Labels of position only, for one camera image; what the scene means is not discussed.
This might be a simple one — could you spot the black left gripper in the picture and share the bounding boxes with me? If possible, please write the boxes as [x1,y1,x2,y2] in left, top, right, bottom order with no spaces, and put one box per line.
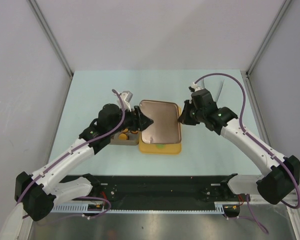
[108,105,153,136]

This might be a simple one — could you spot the rose gold tin lid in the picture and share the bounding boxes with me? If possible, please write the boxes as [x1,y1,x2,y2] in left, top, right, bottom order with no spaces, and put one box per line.
[139,100,182,145]

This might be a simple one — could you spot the rose gold cookie tin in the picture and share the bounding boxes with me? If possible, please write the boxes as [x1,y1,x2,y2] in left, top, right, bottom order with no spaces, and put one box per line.
[110,130,140,146]

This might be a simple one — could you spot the metal tongs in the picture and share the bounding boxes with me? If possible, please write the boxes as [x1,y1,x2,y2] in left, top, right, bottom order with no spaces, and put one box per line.
[202,76,225,102]

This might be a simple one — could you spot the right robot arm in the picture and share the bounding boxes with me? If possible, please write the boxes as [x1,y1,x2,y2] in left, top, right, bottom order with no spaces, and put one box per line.
[178,86,300,205]

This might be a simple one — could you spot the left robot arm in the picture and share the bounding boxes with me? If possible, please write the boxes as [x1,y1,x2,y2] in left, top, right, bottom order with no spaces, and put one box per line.
[14,103,154,222]

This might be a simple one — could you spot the yellow plastic tray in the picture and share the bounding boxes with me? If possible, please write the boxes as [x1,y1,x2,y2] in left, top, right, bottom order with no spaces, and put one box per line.
[139,107,182,155]

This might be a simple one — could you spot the green cookie front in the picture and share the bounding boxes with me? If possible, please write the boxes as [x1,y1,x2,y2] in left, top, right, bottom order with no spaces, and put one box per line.
[156,144,165,149]

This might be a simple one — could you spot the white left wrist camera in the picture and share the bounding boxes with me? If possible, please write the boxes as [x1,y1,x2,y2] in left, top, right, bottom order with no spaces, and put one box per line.
[112,89,133,112]

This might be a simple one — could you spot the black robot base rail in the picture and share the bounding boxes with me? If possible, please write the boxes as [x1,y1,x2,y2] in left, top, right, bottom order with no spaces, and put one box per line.
[59,174,251,211]

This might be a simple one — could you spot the white cable duct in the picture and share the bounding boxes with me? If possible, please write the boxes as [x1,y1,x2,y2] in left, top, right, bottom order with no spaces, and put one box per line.
[51,202,240,215]

